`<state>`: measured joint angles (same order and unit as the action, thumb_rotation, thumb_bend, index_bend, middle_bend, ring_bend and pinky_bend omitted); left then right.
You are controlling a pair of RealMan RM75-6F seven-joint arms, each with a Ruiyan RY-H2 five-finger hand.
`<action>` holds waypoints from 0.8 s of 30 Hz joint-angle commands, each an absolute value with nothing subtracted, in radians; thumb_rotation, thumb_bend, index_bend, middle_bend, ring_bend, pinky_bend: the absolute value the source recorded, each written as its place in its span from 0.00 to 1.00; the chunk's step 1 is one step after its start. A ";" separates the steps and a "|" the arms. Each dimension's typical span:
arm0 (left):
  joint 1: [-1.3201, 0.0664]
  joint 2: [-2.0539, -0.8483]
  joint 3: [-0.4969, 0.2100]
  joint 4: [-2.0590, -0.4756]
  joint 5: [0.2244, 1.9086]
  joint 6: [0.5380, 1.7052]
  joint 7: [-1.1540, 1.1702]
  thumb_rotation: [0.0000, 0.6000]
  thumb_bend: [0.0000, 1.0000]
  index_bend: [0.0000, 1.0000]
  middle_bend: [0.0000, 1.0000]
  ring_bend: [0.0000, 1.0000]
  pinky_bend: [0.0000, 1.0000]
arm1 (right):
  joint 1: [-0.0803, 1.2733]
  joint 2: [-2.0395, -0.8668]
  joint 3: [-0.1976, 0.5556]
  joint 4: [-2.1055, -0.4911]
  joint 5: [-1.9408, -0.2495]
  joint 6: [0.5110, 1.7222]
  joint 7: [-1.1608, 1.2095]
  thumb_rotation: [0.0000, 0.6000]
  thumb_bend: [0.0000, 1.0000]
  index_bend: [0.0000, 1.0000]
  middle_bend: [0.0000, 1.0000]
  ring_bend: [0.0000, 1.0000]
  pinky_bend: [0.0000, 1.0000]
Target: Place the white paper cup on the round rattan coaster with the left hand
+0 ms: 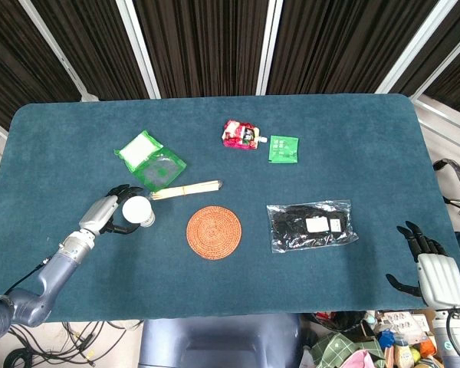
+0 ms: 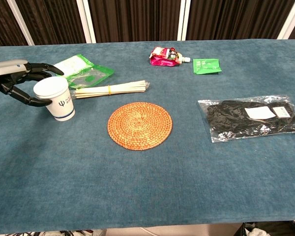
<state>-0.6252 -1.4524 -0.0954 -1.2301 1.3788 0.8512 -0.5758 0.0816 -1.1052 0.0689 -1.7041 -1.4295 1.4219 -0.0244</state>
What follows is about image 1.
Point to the white cup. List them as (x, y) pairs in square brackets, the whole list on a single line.
[(139, 212)]

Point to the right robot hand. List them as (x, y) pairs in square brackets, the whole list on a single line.
[(437, 276)]

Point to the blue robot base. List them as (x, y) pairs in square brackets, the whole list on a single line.
[(220, 340)]

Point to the green packet with white pad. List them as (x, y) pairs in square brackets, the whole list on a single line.
[(138, 149)]

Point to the clear bag with black items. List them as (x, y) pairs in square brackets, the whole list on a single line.
[(310, 226)]

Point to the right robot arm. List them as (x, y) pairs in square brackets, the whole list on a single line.
[(454, 337)]

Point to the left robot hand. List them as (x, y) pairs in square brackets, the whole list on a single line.
[(99, 212)]

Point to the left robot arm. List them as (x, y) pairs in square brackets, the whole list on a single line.
[(38, 280)]

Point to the teal table cloth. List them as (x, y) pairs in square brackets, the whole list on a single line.
[(230, 199)]

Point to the pile of snack packages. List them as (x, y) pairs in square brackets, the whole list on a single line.
[(372, 341)]

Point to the green square sachet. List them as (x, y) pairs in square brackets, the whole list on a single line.
[(283, 148)]

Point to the bundle of wooden chopsticks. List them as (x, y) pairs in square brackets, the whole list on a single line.
[(188, 189)]

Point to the green packet with grey pad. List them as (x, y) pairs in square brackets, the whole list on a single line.
[(161, 170)]

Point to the red crumpled drink pouch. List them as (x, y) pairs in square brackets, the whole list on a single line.
[(242, 135)]

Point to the round orange woven coaster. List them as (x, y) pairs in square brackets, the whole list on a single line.
[(214, 233)]

